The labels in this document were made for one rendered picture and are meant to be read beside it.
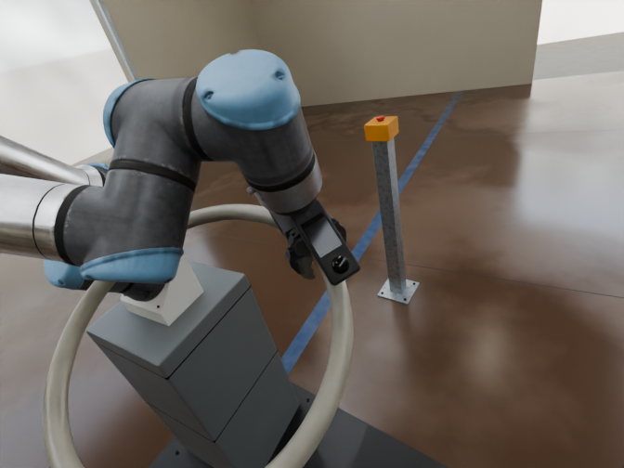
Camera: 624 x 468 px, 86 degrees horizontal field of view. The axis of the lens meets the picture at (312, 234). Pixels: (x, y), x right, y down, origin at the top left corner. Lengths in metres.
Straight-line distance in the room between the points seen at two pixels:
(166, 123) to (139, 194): 0.08
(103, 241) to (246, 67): 0.22
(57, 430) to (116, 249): 0.34
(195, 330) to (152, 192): 0.79
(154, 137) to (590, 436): 1.78
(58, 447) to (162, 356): 0.50
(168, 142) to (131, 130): 0.04
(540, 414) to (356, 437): 0.77
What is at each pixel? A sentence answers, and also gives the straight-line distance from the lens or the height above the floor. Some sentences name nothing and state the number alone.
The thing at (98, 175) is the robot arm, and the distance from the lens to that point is 1.04.
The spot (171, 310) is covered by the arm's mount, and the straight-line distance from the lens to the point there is 1.16.
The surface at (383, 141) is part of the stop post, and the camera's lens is 1.67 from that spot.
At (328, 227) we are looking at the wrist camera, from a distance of 0.46.
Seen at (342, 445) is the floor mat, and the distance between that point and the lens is 1.70.
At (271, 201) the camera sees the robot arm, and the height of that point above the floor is 1.38.
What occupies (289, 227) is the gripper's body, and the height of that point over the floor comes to 1.30.
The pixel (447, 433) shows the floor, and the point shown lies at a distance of 1.73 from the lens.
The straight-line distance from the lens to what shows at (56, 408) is 0.67.
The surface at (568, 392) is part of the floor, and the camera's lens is 1.93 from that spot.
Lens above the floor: 1.55
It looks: 32 degrees down
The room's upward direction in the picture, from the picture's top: 15 degrees counter-clockwise
